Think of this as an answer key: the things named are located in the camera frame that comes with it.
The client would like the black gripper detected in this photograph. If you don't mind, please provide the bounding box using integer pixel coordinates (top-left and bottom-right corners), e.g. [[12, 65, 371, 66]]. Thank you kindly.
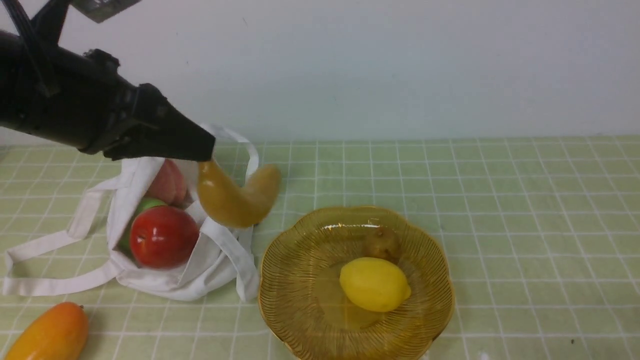
[[75, 48, 217, 162]]

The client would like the yellow banana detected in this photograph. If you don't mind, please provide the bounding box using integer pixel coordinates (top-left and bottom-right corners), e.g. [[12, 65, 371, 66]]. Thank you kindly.
[[196, 160, 282, 229]]

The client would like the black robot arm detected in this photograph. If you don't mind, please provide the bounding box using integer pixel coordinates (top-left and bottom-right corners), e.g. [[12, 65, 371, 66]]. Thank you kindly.
[[0, 0, 216, 162]]

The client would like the white cloth tote bag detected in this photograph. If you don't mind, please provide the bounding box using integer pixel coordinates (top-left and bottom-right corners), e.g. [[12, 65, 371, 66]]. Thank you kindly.
[[2, 123, 261, 303]]

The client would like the pink peach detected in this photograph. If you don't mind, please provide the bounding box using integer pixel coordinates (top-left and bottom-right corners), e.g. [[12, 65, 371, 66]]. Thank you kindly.
[[145, 159, 188, 207]]

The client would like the red apple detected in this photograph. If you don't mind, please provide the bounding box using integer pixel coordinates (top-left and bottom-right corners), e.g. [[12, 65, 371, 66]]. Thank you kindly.
[[129, 205, 200, 270]]

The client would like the green apple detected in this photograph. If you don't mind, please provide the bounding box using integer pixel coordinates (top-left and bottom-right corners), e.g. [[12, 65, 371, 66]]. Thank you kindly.
[[118, 197, 167, 258]]

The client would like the amber glass plate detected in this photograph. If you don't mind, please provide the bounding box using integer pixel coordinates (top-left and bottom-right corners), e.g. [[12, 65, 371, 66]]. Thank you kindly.
[[258, 206, 455, 360]]

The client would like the orange yellow mango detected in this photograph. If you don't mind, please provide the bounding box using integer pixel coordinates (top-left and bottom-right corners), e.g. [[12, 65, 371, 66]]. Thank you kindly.
[[4, 301, 89, 360]]

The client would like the brown kiwi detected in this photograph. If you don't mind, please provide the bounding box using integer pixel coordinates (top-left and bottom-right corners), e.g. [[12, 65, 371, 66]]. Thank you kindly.
[[362, 226, 402, 264]]

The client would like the yellow lemon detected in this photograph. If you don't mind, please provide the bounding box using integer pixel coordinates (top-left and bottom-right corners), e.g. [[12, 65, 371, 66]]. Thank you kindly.
[[339, 257, 412, 313]]

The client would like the black cable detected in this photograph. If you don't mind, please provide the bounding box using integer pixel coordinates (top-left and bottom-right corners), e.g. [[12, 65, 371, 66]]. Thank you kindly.
[[2, 0, 61, 98]]

